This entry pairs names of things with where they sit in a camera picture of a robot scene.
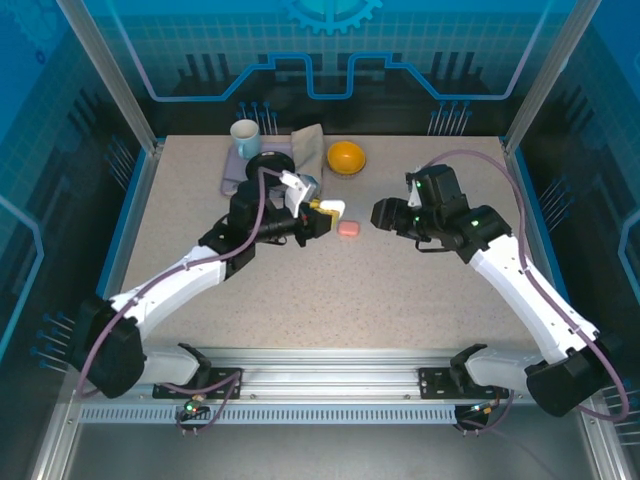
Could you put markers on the small lit connector board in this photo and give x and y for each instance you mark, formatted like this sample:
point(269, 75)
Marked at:
point(482, 409)
point(192, 407)

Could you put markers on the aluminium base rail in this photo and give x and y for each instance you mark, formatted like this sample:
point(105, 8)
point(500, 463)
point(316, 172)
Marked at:
point(330, 375)

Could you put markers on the black plate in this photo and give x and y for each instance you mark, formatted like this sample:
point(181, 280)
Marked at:
point(272, 161)

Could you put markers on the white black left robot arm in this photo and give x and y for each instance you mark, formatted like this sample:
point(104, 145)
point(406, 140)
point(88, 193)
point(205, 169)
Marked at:
point(170, 285)

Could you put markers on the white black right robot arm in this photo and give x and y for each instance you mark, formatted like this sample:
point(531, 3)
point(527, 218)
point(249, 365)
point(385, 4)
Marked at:
point(530, 295)

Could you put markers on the orange bowl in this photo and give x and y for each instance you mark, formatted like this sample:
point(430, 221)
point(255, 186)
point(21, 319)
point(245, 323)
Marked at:
point(345, 156)

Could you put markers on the aluminium frame post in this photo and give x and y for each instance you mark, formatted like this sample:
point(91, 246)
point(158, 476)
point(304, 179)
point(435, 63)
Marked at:
point(538, 85)
point(119, 85)

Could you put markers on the lilac serving tray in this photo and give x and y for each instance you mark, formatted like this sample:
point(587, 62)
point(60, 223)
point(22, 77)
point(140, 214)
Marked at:
point(231, 170)

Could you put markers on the white earbuds charging case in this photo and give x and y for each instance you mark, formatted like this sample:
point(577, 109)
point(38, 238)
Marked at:
point(334, 205)

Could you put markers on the beige folded cloth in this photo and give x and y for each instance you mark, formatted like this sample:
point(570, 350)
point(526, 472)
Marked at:
point(307, 145)

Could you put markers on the light blue mug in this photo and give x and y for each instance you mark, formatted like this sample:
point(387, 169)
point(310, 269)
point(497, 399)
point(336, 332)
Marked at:
point(247, 145)

